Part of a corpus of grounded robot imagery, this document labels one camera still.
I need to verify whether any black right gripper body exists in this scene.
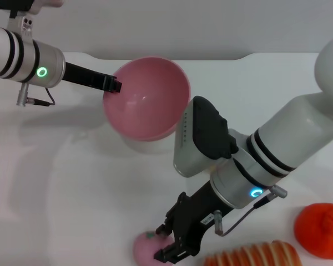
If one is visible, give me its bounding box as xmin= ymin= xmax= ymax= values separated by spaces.
xmin=165 ymin=181 xmax=234 ymax=257

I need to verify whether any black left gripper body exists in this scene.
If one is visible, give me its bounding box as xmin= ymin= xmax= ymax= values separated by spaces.
xmin=61 ymin=62 xmax=118 ymax=92

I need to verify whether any pink toy peach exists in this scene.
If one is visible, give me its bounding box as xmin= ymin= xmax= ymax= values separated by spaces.
xmin=132 ymin=229 xmax=176 ymax=266

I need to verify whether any pink plastic bowl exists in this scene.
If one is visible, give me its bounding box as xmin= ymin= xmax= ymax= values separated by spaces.
xmin=102 ymin=56 xmax=191 ymax=142

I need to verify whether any striped orange toy bread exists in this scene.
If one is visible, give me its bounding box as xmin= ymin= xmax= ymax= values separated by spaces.
xmin=204 ymin=239 xmax=302 ymax=266

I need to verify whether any orange toy tangerine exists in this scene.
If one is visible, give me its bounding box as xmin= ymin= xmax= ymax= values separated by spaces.
xmin=294 ymin=202 xmax=333 ymax=260

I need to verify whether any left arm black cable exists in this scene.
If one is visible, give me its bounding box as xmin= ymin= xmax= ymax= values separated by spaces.
xmin=16 ymin=82 xmax=57 ymax=108

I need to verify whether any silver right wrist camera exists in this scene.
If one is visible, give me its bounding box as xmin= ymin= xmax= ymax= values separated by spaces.
xmin=173 ymin=95 xmax=239 ymax=178

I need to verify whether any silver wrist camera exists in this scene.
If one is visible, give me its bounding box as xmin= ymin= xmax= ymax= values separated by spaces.
xmin=0 ymin=0 xmax=65 ymax=42
xmin=173 ymin=95 xmax=239 ymax=178

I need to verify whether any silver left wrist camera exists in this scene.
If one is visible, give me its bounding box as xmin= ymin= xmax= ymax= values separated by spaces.
xmin=0 ymin=0 xmax=65 ymax=42

